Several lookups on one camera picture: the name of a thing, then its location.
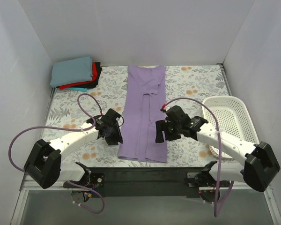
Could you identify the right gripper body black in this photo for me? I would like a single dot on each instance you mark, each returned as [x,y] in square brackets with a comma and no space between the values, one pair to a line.
[165,131]

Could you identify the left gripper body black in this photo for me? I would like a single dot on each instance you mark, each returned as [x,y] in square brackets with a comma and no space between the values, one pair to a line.
[114,134]

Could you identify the purple t shirt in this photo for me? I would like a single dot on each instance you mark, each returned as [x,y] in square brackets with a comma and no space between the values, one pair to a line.
[144,99]

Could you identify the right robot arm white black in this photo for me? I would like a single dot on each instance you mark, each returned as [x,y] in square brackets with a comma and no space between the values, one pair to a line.
[256,165]

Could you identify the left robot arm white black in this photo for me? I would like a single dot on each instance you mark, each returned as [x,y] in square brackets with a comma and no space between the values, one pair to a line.
[45,164]

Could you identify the folded teal t shirt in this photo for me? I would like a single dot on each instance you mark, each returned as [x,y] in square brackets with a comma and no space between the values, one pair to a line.
[79,89]

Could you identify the folded red t shirt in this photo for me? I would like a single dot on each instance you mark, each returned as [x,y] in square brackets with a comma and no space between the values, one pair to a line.
[80,84]

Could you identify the white plastic basket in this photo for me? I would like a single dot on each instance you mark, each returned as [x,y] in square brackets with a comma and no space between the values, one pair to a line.
[237,131]

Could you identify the folded grey-blue t shirt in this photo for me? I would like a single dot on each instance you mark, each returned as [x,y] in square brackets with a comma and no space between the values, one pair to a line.
[70,71]

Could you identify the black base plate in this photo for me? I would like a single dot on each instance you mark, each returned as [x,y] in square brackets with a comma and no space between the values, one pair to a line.
[144,181]

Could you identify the aluminium frame rail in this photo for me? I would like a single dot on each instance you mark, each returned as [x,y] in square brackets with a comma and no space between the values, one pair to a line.
[55,206]

